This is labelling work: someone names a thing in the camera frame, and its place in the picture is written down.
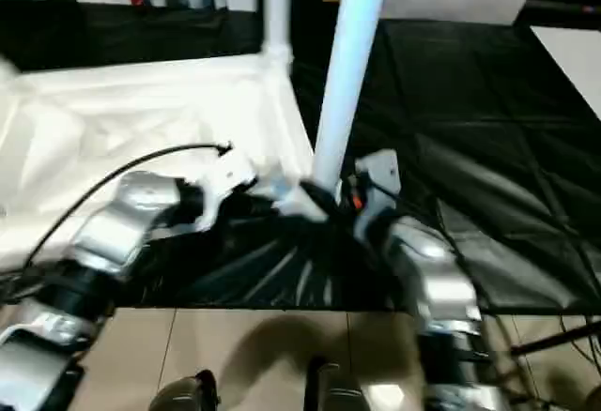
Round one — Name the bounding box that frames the white plastic table leg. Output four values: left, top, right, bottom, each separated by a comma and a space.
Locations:
261, 0, 296, 65
312, 0, 395, 194

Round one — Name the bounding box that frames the white plastic table top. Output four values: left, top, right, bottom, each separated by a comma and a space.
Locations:
0, 52, 330, 276

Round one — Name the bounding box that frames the dark robot right foot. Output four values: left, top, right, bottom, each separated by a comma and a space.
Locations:
304, 357, 377, 411

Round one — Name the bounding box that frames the black stand leg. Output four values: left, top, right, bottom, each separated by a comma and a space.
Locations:
510, 321, 601, 356

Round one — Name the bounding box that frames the white flat board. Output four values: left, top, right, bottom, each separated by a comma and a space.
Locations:
530, 25, 601, 116

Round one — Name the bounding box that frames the black rod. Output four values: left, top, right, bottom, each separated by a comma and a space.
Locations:
520, 0, 601, 14

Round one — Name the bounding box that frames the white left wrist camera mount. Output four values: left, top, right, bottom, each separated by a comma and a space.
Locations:
194, 147, 259, 232

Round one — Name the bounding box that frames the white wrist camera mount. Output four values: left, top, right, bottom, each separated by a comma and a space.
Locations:
194, 147, 259, 232
351, 148, 401, 243

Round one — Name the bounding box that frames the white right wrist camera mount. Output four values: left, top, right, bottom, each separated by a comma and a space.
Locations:
351, 148, 401, 243

